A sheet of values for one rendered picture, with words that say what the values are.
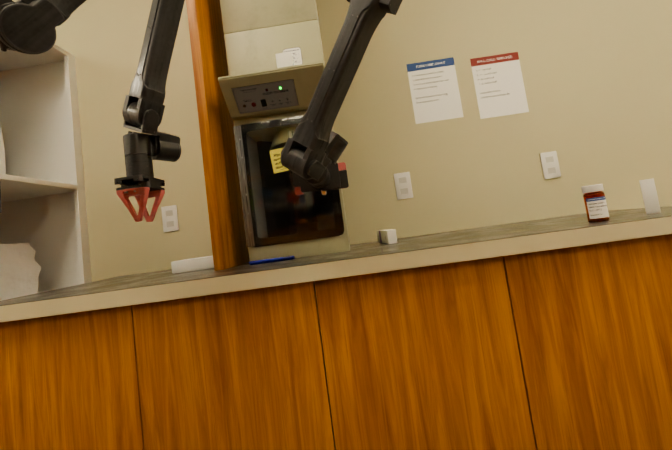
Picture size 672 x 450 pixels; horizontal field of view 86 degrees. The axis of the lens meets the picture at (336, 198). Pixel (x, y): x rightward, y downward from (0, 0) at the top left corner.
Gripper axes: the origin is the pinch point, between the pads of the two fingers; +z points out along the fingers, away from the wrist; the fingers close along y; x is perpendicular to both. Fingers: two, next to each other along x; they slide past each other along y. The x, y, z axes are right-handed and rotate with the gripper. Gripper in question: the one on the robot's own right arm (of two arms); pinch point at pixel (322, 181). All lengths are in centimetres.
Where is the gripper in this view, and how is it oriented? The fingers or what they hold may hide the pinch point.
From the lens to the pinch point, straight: 101.0
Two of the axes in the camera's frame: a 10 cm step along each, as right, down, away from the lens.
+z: 0.6, 0.8, 10.0
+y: -9.9, 1.4, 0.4
